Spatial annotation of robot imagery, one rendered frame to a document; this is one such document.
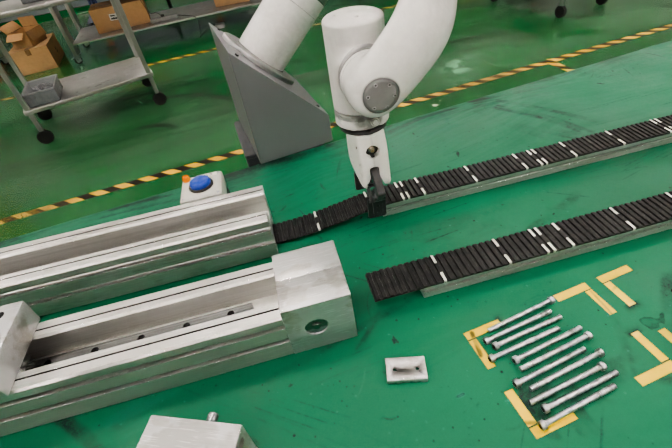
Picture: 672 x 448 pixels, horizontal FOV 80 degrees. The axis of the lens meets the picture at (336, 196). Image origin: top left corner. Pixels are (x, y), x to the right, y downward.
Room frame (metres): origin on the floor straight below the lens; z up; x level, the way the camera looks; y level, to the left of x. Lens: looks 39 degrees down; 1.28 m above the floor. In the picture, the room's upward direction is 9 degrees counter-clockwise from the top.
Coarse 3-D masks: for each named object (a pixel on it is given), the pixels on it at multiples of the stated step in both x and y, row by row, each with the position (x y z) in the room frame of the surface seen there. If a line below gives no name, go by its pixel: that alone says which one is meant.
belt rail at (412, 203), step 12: (636, 144) 0.61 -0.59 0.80; (648, 144) 0.61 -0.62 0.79; (660, 144) 0.62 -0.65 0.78; (588, 156) 0.60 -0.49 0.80; (600, 156) 0.60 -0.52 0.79; (612, 156) 0.60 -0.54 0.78; (540, 168) 0.58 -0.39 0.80; (552, 168) 0.59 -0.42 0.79; (564, 168) 0.59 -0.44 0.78; (492, 180) 0.57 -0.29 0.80; (504, 180) 0.57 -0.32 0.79; (516, 180) 0.58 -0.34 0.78; (444, 192) 0.56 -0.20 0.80; (456, 192) 0.56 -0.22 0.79; (468, 192) 0.56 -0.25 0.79; (396, 204) 0.55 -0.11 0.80; (408, 204) 0.55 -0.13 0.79; (420, 204) 0.55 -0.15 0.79
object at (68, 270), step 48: (240, 192) 0.57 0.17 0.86; (48, 240) 0.53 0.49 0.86; (96, 240) 0.52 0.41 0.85; (144, 240) 0.53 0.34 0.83; (192, 240) 0.47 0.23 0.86; (240, 240) 0.48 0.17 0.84; (0, 288) 0.44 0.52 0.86; (48, 288) 0.44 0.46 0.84; (96, 288) 0.45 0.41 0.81; (144, 288) 0.46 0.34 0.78
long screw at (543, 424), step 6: (612, 384) 0.19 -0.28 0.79; (600, 390) 0.19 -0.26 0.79; (606, 390) 0.19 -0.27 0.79; (612, 390) 0.19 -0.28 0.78; (588, 396) 0.19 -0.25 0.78; (594, 396) 0.18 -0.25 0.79; (600, 396) 0.18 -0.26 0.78; (582, 402) 0.18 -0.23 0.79; (588, 402) 0.18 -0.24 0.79; (570, 408) 0.18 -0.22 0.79; (576, 408) 0.18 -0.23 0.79; (558, 414) 0.17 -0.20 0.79; (564, 414) 0.17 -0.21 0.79; (540, 420) 0.17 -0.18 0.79; (546, 420) 0.17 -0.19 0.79; (552, 420) 0.17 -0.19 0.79; (540, 426) 0.16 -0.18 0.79; (546, 426) 0.16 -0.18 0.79
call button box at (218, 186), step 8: (208, 176) 0.68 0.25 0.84; (216, 176) 0.68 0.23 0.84; (184, 184) 0.67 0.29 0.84; (216, 184) 0.65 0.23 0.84; (224, 184) 0.67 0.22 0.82; (184, 192) 0.64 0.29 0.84; (192, 192) 0.63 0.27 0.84; (200, 192) 0.63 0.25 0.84; (208, 192) 0.63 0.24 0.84; (216, 192) 0.62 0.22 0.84; (224, 192) 0.64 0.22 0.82; (184, 200) 0.61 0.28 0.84; (192, 200) 0.61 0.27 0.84
